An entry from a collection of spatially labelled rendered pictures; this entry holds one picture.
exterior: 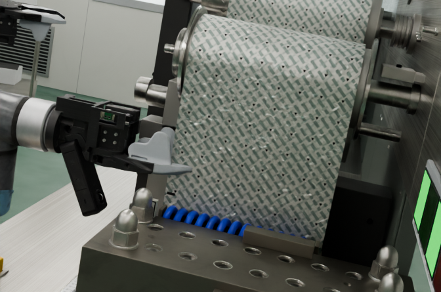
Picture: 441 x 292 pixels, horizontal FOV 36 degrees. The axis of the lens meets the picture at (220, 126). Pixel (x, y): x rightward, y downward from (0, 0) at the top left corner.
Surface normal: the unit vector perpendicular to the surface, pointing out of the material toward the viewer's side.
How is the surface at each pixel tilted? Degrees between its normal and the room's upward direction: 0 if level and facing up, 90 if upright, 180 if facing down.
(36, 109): 44
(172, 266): 0
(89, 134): 90
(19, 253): 0
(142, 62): 90
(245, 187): 90
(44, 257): 0
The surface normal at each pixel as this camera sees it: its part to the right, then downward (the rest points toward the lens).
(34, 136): -0.22, 0.34
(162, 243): 0.18, -0.96
